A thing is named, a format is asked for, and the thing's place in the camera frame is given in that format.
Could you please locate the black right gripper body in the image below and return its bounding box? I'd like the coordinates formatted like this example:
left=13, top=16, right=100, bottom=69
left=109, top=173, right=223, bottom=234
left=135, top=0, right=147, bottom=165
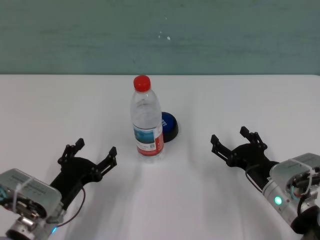
left=231, top=143, right=280, bottom=191

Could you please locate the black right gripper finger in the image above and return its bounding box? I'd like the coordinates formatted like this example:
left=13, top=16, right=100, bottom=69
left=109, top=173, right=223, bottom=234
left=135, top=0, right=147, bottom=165
left=210, top=134, right=235, bottom=166
left=239, top=126, right=268, bottom=151

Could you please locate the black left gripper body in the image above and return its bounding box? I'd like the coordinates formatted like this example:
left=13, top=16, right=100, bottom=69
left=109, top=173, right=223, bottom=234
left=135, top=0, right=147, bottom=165
left=49, top=156, right=102, bottom=211

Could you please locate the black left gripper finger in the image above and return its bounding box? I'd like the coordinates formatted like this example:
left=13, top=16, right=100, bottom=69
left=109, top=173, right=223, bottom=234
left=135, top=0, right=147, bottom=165
left=57, top=137, right=85, bottom=165
left=91, top=146, right=118, bottom=182

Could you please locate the blue push button black base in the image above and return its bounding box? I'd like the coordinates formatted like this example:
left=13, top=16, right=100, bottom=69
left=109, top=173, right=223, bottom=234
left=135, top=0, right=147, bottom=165
left=161, top=111, right=180, bottom=143

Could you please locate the clear water bottle red cap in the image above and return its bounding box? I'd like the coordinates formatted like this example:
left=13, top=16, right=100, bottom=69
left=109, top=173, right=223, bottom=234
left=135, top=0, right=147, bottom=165
left=129, top=74, right=165, bottom=164

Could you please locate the white zip tie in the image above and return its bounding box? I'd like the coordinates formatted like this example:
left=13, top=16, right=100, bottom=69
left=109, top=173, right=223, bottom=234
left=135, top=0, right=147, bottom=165
left=291, top=159, right=315, bottom=195
left=12, top=176, right=35, bottom=215

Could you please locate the thin black right gripper cable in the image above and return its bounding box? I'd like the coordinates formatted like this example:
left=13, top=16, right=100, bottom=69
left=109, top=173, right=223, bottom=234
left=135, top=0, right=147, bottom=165
left=244, top=164, right=266, bottom=195

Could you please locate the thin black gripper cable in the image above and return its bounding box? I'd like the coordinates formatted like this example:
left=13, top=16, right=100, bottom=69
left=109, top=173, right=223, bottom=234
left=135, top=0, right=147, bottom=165
left=244, top=164, right=266, bottom=195
left=47, top=186, right=87, bottom=228

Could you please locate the thin black left gripper cable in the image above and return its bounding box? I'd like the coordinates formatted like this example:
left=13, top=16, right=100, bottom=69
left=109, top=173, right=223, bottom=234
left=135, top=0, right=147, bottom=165
left=47, top=186, right=87, bottom=228

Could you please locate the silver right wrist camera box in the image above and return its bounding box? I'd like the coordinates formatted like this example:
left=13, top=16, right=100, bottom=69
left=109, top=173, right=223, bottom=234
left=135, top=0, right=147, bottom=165
left=269, top=152, right=320, bottom=200

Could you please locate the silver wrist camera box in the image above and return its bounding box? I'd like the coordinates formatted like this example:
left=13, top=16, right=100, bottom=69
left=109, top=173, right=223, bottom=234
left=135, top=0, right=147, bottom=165
left=0, top=167, right=62, bottom=223
left=269, top=152, right=320, bottom=200

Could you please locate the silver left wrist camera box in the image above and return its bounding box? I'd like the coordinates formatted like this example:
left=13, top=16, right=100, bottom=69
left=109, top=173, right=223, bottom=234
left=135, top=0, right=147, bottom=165
left=0, top=167, right=62, bottom=223

